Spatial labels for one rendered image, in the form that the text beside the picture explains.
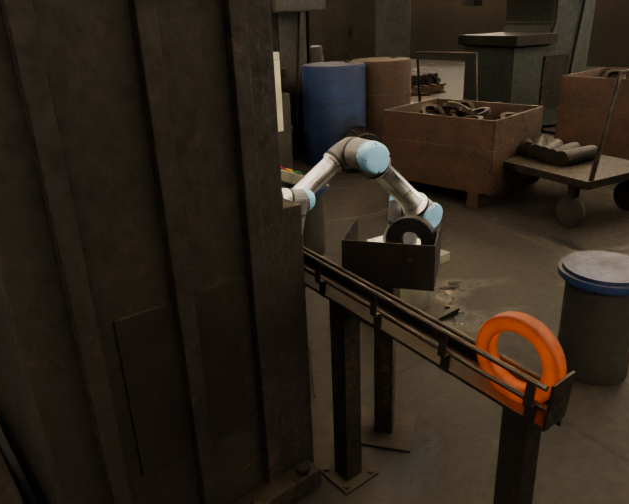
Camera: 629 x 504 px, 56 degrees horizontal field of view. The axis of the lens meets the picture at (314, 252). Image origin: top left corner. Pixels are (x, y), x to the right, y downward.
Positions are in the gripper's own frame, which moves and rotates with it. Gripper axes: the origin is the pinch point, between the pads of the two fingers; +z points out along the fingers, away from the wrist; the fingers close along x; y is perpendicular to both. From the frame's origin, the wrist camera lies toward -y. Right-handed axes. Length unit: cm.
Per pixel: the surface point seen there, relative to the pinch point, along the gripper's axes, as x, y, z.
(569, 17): -191, 177, -515
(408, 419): 50, -64, -52
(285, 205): 46.5, 8.6, 11.8
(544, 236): -14, -16, -236
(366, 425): 43, -67, -40
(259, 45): 48, 45, 27
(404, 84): -226, 75, -319
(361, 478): 60, -72, -22
